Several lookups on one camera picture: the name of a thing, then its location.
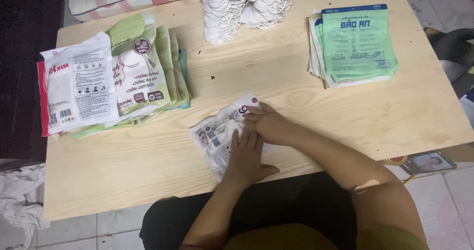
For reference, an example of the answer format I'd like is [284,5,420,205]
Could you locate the heap of white face masks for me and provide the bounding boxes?
[199,0,297,45]

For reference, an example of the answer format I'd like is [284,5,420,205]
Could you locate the pile of filled mask packets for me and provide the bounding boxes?
[37,12,192,139]

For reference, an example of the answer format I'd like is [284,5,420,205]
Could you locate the stack of empty green packets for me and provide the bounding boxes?
[308,3,400,89]

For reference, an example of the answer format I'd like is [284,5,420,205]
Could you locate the person's right hand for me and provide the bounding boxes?
[242,102,297,147]

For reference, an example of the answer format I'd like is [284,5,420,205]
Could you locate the dark brown furniture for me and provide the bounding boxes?
[0,0,68,162]

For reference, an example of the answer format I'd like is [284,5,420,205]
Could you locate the person's black trousers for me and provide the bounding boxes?
[139,171,358,250]

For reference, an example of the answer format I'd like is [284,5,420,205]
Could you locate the yellow red tape roll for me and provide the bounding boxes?
[383,155,408,166]

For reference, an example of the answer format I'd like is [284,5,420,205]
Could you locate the black phone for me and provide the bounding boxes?
[401,152,457,175]

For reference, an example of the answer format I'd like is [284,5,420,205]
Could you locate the person's left hand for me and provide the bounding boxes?
[224,129,281,186]

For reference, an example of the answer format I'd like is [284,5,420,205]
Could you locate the white crumpled cloth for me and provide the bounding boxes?
[0,163,51,250]

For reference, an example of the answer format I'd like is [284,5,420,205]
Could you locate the person's olive shirt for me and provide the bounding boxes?
[222,223,431,250]

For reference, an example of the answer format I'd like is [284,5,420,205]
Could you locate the clear white mask packet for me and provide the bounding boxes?
[188,92,273,183]

